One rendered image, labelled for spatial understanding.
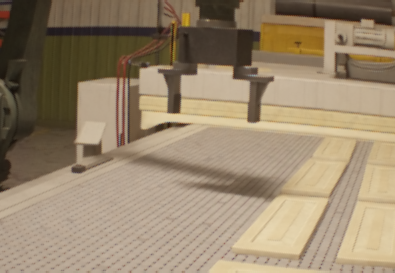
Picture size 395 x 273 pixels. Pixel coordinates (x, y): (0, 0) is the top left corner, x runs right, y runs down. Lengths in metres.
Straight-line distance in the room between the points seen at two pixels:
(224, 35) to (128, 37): 6.87
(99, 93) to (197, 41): 2.69
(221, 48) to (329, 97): 1.90
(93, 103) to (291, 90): 1.57
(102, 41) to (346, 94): 5.68
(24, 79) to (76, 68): 6.47
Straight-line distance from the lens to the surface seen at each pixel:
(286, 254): 1.80
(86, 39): 9.37
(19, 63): 2.94
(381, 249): 1.89
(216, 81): 4.20
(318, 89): 4.06
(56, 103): 9.65
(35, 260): 1.72
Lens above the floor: 1.47
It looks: 10 degrees down
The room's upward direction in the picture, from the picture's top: 2 degrees clockwise
